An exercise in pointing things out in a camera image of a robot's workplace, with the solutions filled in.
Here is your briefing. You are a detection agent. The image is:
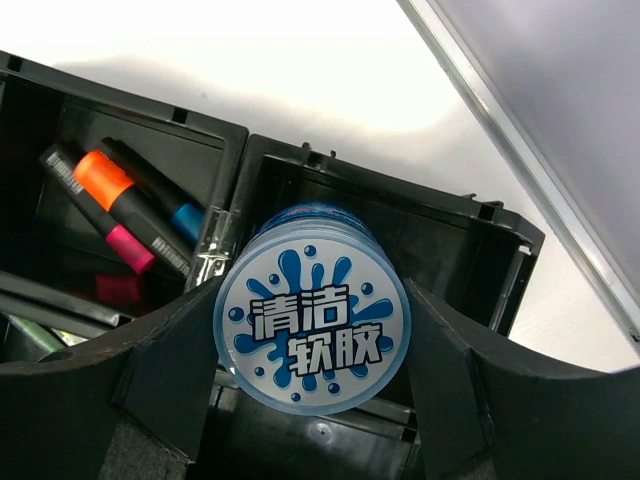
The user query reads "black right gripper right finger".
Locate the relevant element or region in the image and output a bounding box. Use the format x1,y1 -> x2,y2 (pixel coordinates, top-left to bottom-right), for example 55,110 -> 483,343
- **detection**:
406,281 -> 639,479

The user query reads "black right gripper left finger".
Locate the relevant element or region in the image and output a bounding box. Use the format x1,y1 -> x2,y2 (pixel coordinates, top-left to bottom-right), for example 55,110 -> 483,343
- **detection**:
1,279 -> 221,479

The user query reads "green gel pen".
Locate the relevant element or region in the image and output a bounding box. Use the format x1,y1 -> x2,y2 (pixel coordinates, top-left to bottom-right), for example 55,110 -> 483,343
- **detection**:
1,312 -> 87,363

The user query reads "pink highlighter marker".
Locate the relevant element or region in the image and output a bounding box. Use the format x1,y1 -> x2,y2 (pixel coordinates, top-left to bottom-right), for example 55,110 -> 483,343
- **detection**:
39,144 -> 156,275

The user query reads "blue highlighter marker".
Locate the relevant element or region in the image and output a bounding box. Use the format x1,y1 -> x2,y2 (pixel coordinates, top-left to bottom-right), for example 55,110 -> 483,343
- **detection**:
100,137 -> 204,246

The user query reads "blue paint jar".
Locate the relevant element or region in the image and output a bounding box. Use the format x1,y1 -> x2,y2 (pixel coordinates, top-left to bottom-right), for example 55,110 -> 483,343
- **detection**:
213,202 -> 411,416

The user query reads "orange highlighter marker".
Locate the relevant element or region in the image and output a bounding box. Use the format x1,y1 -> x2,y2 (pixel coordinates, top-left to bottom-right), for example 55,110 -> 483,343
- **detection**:
73,150 -> 193,278

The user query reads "black organizer tray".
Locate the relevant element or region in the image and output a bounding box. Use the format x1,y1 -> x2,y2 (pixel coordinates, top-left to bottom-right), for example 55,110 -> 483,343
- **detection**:
1,54 -> 543,479

